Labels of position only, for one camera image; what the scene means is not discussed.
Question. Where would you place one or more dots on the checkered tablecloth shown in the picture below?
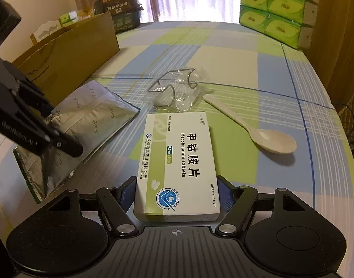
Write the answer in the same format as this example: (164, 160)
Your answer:
(272, 124)

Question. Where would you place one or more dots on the black instant noodle bowl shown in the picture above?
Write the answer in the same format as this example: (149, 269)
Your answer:
(125, 13)

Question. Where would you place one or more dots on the silver foil pouch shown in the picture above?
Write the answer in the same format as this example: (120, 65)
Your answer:
(91, 115)

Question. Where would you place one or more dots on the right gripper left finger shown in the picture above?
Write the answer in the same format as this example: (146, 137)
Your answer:
(114, 203)

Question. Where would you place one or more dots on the small green tissue packs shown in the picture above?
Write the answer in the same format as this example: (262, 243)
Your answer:
(68, 18)

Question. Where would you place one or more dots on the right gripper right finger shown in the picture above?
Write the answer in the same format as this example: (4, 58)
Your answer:
(238, 203)

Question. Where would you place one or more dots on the white carved chair back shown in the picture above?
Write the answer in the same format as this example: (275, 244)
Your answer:
(45, 30)

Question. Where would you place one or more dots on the brown cardboard box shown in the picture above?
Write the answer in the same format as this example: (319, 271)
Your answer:
(61, 62)

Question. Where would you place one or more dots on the clear plastic wire package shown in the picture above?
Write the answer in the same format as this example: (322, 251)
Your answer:
(177, 90)

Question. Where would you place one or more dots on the green tissue pack stack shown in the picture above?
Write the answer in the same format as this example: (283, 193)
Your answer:
(288, 21)

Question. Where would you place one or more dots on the white green tablet box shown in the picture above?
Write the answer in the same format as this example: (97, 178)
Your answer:
(176, 180)

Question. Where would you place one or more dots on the brown wooden door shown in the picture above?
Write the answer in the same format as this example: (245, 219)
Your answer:
(332, 49)

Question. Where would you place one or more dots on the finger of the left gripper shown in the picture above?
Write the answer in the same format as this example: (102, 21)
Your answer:
(32, 96)

